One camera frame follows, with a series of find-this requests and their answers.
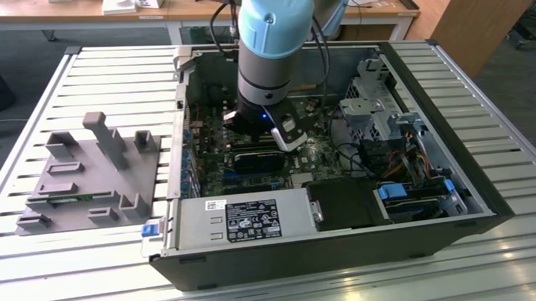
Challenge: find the coloured wire bundle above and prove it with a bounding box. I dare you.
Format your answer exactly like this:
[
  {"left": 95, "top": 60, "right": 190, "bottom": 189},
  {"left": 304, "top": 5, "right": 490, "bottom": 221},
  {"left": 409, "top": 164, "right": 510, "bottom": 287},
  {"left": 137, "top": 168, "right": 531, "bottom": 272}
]
[{"left": 387, "top": 131, "right": 433, "bottom": 181}]

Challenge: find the silver power supply unit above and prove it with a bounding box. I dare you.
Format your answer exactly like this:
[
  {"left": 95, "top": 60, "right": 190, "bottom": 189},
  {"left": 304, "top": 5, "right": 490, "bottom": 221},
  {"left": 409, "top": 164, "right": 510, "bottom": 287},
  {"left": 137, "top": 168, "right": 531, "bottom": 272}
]
[{"left": 161, "top": 187, "right": 318, "bottom": 257}]

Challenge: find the silver metal drive cage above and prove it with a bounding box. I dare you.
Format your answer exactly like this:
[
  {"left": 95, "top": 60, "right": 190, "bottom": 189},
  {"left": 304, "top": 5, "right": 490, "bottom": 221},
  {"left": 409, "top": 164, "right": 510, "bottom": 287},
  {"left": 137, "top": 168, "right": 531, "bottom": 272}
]
[{"left": 338, "top": 58, "right": 425, "bottom": 144}]

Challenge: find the green RAM stick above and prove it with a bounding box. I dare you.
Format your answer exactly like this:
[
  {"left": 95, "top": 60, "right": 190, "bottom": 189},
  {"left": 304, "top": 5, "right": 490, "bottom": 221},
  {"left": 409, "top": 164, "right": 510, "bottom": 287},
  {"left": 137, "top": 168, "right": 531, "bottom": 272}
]
[{"left": 46, "top": 193, "right": 97, "bottom": 202}]

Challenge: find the hard disk in blue carrier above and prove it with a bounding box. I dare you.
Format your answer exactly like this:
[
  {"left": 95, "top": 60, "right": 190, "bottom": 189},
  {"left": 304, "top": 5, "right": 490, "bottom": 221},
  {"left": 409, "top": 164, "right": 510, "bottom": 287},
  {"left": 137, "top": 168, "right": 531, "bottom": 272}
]
[{"left": 376, "top": 182, "right": 452, "bottom": 220}]

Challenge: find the black office chair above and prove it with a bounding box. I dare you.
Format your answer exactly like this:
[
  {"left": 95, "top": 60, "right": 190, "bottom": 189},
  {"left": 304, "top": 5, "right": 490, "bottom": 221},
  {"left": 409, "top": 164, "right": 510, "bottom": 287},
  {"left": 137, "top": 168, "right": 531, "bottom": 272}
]
[{"left": 511, "top": 18, "right": 536, "bottom": 51}]

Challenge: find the black white-rimmed wrist camera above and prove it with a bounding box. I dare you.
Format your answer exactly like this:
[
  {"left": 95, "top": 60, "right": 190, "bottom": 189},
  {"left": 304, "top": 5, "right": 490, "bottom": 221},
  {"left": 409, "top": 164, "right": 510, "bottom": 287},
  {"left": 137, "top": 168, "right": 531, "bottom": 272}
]
[{"left": 270, "top": 110, "right": 309, "bottom": 152}]

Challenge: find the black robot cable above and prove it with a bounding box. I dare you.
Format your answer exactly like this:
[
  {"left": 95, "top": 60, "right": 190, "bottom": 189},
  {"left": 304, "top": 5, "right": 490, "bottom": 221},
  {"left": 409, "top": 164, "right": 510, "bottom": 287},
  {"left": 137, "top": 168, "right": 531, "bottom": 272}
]
[{"left": 209, "top": 0, "right": 332, "bottom": 106}]

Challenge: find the wooden cabinet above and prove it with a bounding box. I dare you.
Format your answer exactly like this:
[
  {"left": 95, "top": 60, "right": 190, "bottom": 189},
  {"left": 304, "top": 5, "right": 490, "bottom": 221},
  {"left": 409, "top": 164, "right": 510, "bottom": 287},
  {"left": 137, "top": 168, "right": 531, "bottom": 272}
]
[{"left": 405, "top": 0, "right": 530, "bottom": 79}]

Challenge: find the wooden desk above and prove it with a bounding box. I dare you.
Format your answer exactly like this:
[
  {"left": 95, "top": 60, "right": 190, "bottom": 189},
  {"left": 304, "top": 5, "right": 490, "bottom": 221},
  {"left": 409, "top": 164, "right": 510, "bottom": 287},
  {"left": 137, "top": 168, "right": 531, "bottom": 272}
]
[{"left": 0, "top": 0, "right": 423, "bottom": 45}]

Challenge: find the grey parts rack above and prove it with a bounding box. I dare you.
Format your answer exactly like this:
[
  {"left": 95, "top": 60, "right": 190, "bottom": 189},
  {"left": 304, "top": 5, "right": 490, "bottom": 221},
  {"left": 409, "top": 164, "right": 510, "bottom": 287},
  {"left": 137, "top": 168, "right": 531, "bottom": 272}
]
[{"left": 15, "top": 111, "right": 163, "bottom": 236}]

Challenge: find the black graphics card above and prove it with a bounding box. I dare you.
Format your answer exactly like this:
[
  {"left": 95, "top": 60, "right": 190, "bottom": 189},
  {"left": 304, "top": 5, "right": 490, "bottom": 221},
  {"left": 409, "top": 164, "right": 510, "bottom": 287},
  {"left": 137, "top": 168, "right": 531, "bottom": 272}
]
[{"left": 232, "top": 149, "right": 286, "bottom": 174}]

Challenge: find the green motherboard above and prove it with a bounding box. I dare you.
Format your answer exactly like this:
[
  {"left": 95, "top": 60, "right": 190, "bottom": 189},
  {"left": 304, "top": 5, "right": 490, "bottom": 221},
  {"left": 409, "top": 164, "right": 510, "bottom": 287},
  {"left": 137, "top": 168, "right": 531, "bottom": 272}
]
[{"left": 186, "top": 99, "right": 352, "bottom": 197}]

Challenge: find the black open PC case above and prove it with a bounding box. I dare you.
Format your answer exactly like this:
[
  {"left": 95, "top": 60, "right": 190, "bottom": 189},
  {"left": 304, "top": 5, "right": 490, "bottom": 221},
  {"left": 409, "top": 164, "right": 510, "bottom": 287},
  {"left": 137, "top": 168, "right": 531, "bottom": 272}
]
[{"left": 149, "top": 39, "right": 518, "bottom": 292}]

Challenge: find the small silver heatsink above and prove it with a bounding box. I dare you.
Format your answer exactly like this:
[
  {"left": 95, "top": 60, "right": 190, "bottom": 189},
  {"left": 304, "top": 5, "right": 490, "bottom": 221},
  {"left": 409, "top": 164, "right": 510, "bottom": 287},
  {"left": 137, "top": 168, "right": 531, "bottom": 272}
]
[{"left": 290, "top": 174, "right": 316, "bottom": 189}]

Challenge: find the black plastic shroud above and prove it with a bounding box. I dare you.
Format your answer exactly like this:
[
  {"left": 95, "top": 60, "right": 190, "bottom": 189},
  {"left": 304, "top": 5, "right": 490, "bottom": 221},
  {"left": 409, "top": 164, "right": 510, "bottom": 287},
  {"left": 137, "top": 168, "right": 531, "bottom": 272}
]
[{"left": 304, "top": 180, "right": 397, "bottom": 233}]

